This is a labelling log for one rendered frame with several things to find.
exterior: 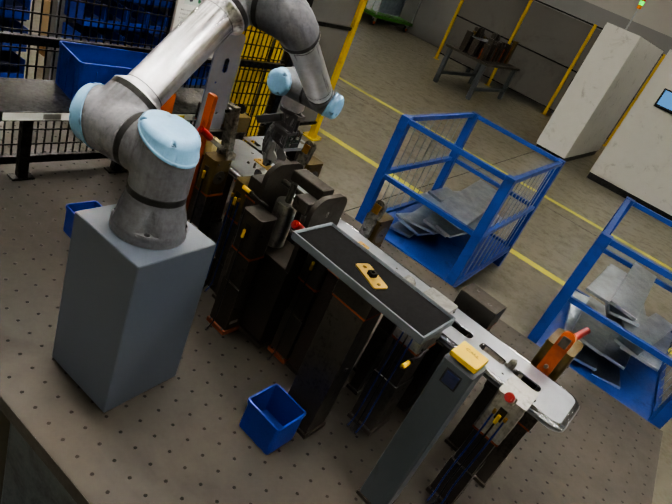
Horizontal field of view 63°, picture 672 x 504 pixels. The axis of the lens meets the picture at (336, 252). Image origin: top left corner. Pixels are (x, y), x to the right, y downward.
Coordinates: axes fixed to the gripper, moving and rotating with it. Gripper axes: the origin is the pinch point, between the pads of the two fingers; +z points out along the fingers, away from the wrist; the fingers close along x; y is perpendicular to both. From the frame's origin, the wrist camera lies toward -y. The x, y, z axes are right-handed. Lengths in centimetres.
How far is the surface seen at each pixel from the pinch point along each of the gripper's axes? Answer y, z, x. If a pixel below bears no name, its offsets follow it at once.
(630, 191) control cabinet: 23, 88, 777
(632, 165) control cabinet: 4, 55, 774
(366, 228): 40.7, 0.7, 6.8
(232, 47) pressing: -27.3, -26.3, -2.6
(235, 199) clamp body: 17.7, 0.2, -28.6
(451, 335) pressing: 84, 1, -11
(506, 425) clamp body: 108, 0, -26
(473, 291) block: 78, -2, 11
